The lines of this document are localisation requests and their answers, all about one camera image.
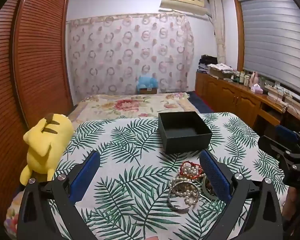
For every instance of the stack of folded clothes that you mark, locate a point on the stack of folded clothes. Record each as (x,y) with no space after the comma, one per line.
(207,62)

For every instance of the floral bed blanket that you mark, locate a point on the floral bed blanket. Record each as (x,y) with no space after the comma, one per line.
(125,105)

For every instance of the white patterned cloth bundle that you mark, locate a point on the white patterned cloth bundle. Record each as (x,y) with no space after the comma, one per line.
(221,68)

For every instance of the person's right hand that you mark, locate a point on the person's right hand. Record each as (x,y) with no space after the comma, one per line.
(296,205)

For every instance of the blue plush toy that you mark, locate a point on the blue plush toy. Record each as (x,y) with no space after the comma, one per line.
(147,82)

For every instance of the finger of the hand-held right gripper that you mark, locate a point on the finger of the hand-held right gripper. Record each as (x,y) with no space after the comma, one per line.
(286,132)
(272,143)

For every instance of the black cardboard box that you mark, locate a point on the black cardboard box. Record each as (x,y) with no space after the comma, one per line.
(190,142)

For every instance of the wooden side cabinet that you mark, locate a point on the wooden side cabinet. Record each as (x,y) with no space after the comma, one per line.
(230,97)

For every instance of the pink rabbit figure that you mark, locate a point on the pink rabbit figure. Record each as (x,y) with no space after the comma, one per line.
(254,78)

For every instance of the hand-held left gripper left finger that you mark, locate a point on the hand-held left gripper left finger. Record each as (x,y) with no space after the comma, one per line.
(86,170)

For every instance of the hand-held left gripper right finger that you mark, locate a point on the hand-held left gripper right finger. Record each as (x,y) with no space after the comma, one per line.
(215,172)

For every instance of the row of small bottles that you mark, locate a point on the row of small bottles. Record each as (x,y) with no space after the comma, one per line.
(241,78)

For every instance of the silver rhinestone bangle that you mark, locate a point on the silver rhinestone bangle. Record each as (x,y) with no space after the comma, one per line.
(176,207)

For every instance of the leaf print cloth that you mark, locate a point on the leaf print cloth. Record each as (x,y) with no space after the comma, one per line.
(130,155)

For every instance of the small brown cardboard box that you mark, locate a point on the small brown cardboard box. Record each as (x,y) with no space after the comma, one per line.
(148,91)

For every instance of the pale green jade bangle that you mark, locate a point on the pale green jade bangle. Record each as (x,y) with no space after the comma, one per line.
(207,195)

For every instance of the grey window blind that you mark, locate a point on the grey window blind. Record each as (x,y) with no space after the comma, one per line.
(275,40)

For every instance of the yellow plush toy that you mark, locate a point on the yellow plush toy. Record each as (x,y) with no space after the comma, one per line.
(47,140)

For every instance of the navy blue bed sheet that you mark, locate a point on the navy blue bed sheet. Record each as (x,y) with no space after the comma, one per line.
(202,105)

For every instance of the pink tissue box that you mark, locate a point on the pink tissue box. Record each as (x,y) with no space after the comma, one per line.
(256,89)

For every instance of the white air conditioner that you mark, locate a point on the white air conditioner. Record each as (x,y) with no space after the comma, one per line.
(182,3)

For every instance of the wrapped air conditioner pipe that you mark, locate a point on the wrapped air conditioner pipe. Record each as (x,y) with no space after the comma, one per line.
(219,30)

